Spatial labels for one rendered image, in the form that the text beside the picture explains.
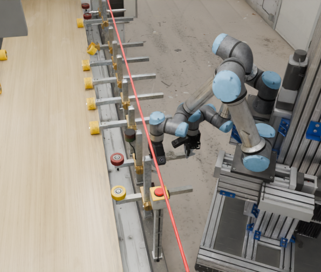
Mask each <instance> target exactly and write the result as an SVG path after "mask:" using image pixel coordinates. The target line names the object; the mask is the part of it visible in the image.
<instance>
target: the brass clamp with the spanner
mask: <svg viewBox="0 0 321 272"><path fill-rule="evenodd" d="M133 159H134V167H135V172H136V173H137V174H139V175H140V174H143V173H144V163H143V161H142V165H140V166H137V165H136V162H135V154H134V153H133Z"/></svg>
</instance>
